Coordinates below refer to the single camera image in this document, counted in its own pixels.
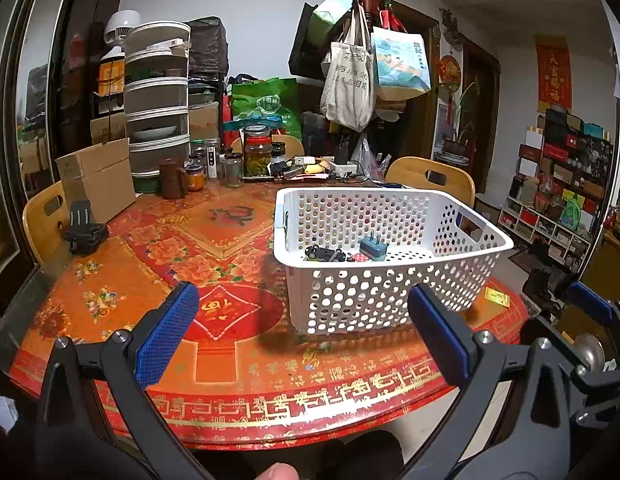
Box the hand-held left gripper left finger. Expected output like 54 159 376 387
32 282 201 480

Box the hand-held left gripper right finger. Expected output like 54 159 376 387
405 284 586 480

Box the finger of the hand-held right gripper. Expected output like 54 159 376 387
522 267 566 318
555 280 620 430

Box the blue plug adapter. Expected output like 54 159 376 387
360 231 389 262

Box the white perforated plastic basket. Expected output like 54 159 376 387
273 187 515 336

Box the person's left hand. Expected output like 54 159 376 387
256 462 299 480

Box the shelf with boxes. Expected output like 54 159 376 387
497 105 616 271

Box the black phone stand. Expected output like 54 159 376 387
64 201 109 257

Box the black toy car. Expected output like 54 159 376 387
304 245 347 264

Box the brown ceramic mug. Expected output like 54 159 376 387
159 157 189 200

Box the open cardboard box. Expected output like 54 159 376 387
56 137 136 224

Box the empty glass jar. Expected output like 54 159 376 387
224 152 245 188

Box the potted plant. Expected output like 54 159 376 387
442 82 478 158

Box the clear plastic bag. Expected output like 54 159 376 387
350 132 385 181

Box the pickle jar with red lid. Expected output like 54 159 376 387
242 125 273 179

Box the brown cardboard box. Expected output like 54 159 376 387
189 105 221 142

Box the tiered mesh food cover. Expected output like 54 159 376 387
124 21 191 193

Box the red hanging ornament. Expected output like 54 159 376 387
438 45 461 93

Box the green shopping bag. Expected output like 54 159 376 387
231 77 303 143

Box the illustrated tote bag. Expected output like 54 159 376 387
372 25 431 102

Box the beige tote bag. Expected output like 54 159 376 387
320 40 375 133

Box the black covered appliance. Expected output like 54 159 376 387
185 16 229 81

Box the white fan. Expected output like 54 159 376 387
104 11 141 58

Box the black hanging bag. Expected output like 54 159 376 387
288 2 323 81

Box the green gift bag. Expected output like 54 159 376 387
310 0 353 38

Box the red wall scroll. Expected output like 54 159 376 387
535 35 573 113

